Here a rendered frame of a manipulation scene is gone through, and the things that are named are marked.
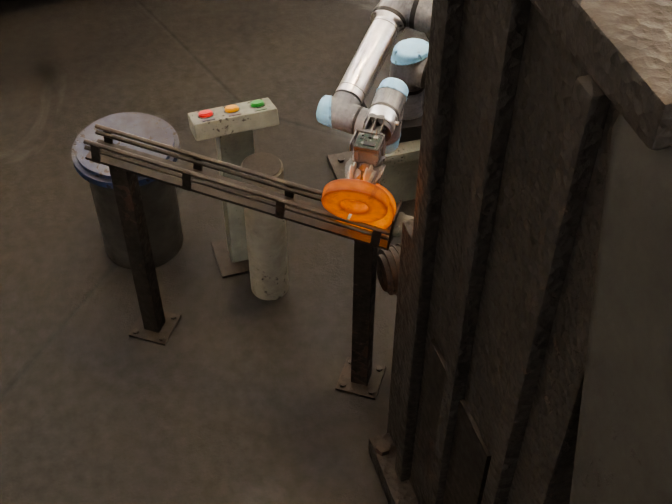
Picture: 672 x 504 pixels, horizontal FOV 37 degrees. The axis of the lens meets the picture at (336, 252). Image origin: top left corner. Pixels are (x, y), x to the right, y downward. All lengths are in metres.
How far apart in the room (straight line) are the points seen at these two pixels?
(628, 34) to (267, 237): 1.90
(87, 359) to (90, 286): 0.29
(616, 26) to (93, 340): 2.24
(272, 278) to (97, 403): 0.63
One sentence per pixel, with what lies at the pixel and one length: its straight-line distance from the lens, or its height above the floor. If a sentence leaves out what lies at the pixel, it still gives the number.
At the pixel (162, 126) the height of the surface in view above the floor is 0.43.
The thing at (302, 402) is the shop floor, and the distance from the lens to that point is 2.92.
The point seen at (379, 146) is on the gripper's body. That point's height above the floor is 0.90.
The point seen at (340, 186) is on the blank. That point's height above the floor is 0.87.
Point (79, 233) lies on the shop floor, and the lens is 3.45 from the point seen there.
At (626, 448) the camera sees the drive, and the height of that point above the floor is 1.27.
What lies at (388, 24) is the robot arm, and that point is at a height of 0.89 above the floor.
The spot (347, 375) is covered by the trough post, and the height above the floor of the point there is 0.01.
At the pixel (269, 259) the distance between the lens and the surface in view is 3.01.
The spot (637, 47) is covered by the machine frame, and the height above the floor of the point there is 1.76.
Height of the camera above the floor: 2.41
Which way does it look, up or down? 47 degrees down
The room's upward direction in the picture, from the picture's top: straight up
